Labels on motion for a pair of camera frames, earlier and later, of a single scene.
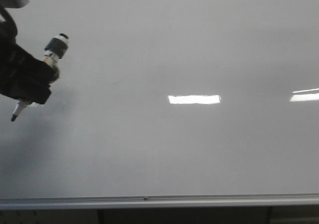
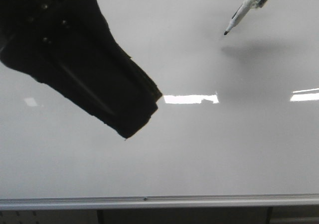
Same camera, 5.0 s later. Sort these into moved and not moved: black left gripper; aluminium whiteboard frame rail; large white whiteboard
Moved: black left gripper
Not moved: aluminium whiteboard frame rail; large white whiteboard
